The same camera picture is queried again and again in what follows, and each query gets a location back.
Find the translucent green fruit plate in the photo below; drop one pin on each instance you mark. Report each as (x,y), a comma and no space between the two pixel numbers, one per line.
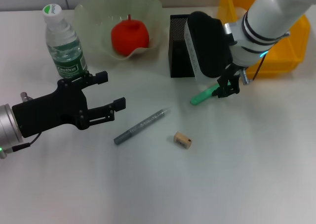
(98,36)

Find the red-orange toy fruit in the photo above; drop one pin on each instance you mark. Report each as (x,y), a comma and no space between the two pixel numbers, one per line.
(129,36)

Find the mint green pen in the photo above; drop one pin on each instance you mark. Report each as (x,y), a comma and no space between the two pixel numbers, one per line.
(201,98)

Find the yellow plastic bin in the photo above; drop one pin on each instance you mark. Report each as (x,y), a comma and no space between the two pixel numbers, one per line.
(291,53)

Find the black mesh pen holder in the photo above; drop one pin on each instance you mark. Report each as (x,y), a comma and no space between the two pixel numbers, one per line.
(177,60)

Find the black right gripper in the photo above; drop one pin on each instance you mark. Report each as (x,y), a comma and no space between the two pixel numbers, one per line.
(233,74)

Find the grey glitter pen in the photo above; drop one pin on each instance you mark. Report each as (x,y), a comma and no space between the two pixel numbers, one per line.
(143,125)

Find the clear bottle with green label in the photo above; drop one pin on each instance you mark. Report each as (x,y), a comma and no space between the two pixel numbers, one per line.
(64,51)

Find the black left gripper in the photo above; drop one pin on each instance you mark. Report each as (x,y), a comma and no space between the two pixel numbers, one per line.
(49,112)

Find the small wine cork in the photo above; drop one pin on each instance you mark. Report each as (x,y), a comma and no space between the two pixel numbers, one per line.
(182,140)

